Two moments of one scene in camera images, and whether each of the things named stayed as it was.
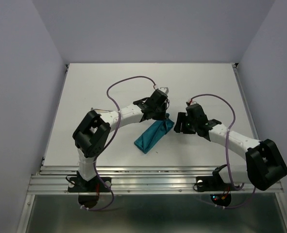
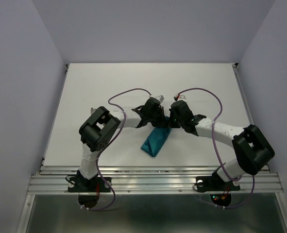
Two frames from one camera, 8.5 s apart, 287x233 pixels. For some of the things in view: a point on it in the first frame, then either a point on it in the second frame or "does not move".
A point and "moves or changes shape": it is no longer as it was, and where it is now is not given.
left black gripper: (163, 115) to (162, 121)
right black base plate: (214, 183) does not move
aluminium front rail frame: (141, 180) does not move
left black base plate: (79, 184) does not move
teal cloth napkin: (153, 134) moves or changes shape
